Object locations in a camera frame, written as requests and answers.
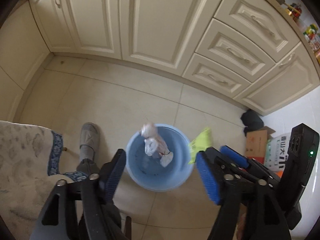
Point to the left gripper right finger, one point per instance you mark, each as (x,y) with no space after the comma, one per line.
(230,187)

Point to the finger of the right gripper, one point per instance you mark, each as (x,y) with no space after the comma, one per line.
(237,158)

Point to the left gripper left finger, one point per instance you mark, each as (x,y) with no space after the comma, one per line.
(74,210)

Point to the yellow green snack bag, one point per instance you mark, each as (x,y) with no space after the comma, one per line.
(200,143)

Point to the clear plastic wrapper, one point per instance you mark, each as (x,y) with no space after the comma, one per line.
(155,146)

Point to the blue plastic trash bin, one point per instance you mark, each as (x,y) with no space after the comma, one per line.
(156,172)

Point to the cardboard box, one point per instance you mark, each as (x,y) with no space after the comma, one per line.
(256,143)

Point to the white rice sack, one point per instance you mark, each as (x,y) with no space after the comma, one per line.
(276,152)

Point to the black bag on floor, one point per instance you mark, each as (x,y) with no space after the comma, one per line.
(251,121)

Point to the grey slipper foot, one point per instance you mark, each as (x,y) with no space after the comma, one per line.
(89,148)

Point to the white blue tablecloth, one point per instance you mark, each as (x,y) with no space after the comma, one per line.
(30,157)

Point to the cream lower cabinets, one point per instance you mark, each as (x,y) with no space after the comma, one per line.
(246,50)

